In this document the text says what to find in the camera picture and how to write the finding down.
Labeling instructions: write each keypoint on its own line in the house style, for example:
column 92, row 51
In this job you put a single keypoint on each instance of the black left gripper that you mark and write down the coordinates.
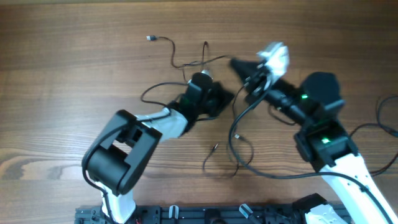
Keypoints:
column 226, row 95

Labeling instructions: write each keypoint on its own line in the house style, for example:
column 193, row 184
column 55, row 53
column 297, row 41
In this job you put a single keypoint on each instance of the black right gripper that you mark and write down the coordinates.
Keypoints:
column 254, row 78

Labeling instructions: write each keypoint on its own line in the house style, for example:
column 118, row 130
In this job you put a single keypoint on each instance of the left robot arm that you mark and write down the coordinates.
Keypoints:
column 117, row 158

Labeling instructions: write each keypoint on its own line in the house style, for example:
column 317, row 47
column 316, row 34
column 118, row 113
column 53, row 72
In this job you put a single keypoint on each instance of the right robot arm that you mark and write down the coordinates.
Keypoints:
column 321, row 140

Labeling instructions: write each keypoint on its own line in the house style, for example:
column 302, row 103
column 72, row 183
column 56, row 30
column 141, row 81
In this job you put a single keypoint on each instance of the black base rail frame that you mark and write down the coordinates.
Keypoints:
column 271, row 213

